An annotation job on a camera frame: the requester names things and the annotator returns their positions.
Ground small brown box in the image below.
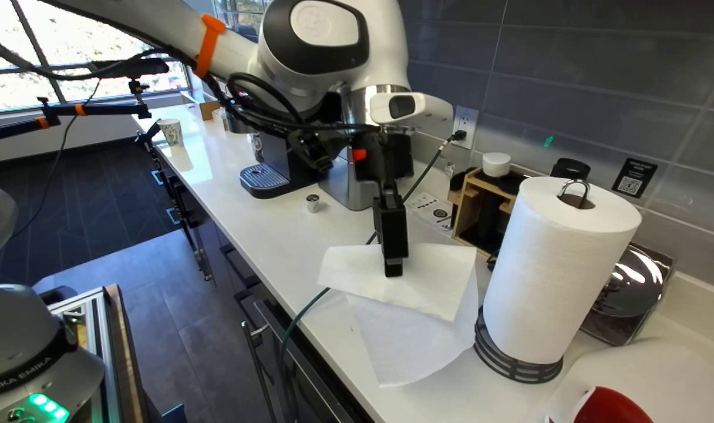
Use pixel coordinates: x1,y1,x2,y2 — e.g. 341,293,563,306
198,99,224,122

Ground orange strap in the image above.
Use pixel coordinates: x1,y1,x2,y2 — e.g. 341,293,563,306
193,12,230,79

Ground silver drawer handle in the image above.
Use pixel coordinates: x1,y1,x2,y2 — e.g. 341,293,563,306
234,307,274,350
164,204,216,281

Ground black wire towel holder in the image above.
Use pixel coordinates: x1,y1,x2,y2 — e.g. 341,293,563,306
473,177,594,386

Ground white paper towel roll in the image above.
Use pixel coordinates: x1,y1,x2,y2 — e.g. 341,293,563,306
481,173,645,366

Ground white wall outlet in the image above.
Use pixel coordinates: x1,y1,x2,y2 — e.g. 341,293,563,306
449,103,481,150

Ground black bottle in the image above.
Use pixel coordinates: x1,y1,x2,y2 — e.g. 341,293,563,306
549,154,594,184

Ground white card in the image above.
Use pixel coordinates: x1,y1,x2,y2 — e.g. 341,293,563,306
412,190,461,232

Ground small white box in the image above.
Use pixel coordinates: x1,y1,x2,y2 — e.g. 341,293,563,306
158,117,185,147

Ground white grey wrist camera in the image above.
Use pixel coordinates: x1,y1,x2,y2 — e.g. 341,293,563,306
364,79,456,126

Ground black wall sign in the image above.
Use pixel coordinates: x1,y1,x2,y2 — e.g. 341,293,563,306
611,154,661,199

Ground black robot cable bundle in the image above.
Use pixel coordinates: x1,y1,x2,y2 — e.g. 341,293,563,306
226,69,376,172

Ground white paper towel sheet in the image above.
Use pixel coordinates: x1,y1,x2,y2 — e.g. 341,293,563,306
318,241,484,391

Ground small white jar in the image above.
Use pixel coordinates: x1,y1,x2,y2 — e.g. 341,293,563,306
481,150,514,182

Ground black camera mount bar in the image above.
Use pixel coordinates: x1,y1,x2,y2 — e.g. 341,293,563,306
0,30,172,84

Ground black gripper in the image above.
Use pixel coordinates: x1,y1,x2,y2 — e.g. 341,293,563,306
364,125,415,279

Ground wood and aluminium cart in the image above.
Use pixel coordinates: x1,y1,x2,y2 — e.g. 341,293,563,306
46,281,147,423

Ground black coffee machine with screen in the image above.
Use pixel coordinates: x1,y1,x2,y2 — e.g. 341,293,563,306
237,126,335,199

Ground wooden countertop rack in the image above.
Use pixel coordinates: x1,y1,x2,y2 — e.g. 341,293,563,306
449,164,531,256

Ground black boom bar orange clamps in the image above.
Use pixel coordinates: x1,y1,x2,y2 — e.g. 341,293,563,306
0,92,154,147

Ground dark base cabinet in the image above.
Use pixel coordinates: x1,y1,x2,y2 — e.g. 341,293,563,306
136,116,367,423

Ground red object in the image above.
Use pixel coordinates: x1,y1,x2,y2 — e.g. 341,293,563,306
571,382,658,423

